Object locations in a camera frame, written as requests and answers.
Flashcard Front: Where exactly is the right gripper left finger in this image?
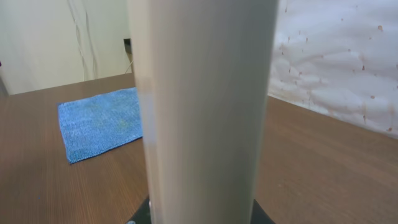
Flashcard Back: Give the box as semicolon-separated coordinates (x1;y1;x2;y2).
126;195;154;224

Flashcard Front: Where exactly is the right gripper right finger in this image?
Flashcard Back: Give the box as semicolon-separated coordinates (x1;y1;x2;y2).
251;198;277;224

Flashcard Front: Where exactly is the blue cloth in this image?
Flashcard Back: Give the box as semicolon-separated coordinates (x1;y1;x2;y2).
57;86;144;165

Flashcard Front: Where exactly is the white pipette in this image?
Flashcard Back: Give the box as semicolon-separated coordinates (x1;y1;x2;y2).
126;0;279;224

